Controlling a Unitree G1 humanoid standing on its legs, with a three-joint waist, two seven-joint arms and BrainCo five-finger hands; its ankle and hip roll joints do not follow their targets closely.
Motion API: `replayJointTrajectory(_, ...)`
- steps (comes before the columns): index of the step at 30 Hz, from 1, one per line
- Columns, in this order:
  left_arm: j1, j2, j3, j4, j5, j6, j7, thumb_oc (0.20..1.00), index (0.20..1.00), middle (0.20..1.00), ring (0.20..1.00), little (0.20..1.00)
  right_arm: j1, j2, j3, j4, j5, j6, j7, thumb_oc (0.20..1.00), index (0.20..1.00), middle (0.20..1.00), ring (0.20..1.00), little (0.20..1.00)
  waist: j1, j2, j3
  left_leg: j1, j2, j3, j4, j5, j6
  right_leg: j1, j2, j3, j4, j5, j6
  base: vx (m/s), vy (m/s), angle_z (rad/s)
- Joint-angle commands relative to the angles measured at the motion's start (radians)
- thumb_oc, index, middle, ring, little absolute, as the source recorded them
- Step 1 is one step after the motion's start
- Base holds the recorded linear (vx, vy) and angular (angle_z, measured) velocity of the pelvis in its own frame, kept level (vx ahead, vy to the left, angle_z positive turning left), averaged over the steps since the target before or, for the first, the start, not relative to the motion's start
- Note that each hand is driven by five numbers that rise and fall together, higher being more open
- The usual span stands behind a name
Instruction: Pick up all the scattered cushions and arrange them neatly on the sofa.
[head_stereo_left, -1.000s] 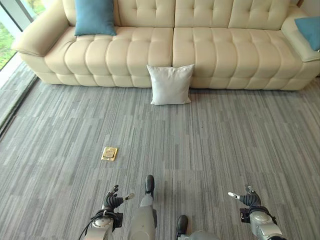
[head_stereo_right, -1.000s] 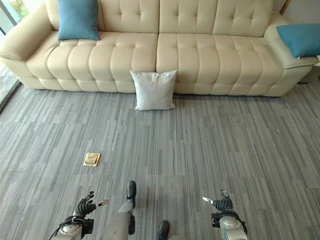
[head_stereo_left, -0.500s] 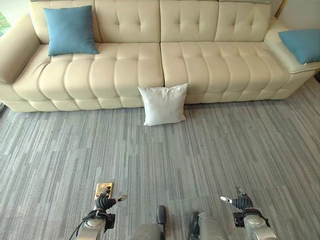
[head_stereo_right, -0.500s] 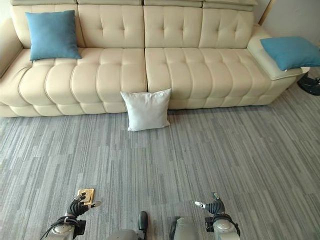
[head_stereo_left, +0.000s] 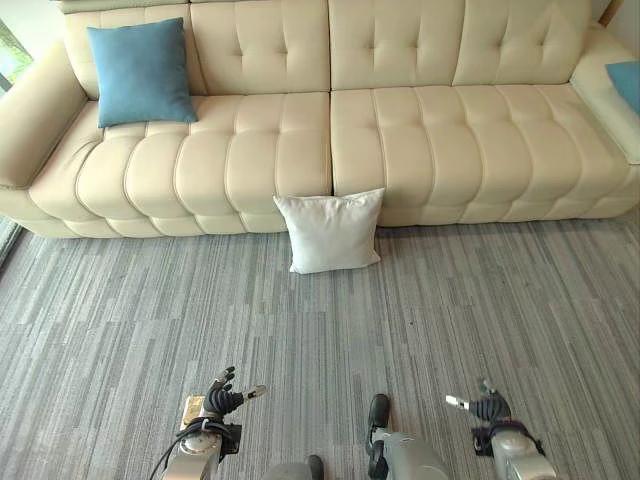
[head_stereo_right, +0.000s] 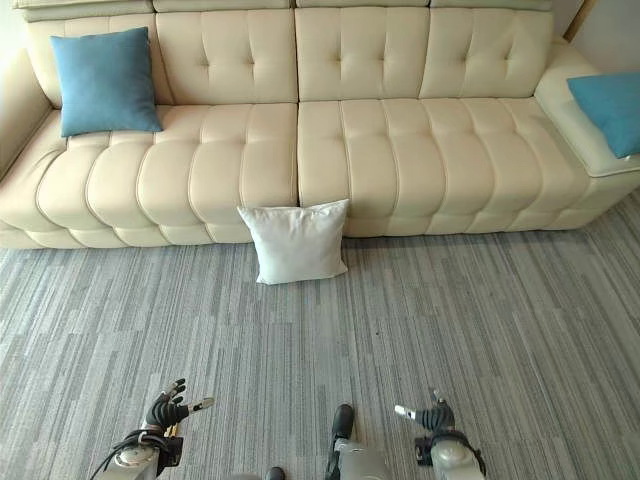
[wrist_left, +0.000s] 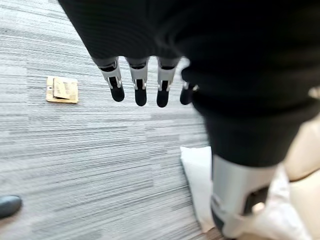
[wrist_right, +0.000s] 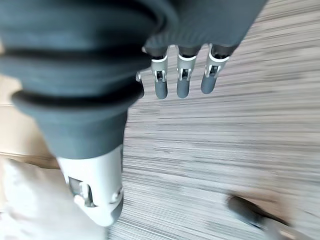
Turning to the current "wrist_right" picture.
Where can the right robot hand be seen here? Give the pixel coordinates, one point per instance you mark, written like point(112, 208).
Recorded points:
point(75, 75)

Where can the robot dark foot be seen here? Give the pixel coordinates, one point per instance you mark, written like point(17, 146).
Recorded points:
point(252, 210)

